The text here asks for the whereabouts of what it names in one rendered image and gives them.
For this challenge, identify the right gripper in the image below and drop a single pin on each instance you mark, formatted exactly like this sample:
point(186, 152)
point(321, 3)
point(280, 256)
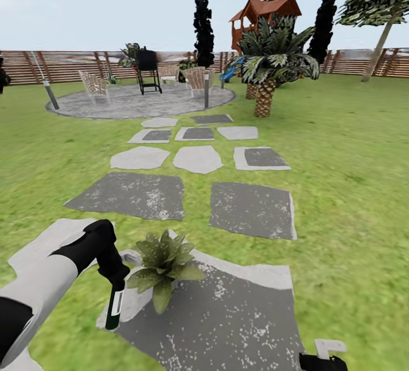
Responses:
point(313, 363)

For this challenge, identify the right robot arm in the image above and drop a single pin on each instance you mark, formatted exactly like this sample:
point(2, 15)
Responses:
point(322, 361)

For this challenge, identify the charcoal grill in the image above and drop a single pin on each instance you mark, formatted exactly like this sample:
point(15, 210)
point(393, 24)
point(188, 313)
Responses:
point(145, 61)

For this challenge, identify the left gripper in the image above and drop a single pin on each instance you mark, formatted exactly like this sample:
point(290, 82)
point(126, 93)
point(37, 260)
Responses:
point(114, 270)

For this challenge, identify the insectifuge atomizer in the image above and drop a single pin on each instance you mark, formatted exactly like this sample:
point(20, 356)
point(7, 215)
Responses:
point(115, 306)

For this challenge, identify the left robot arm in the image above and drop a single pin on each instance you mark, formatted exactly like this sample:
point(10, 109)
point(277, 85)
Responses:
point(26, 302)

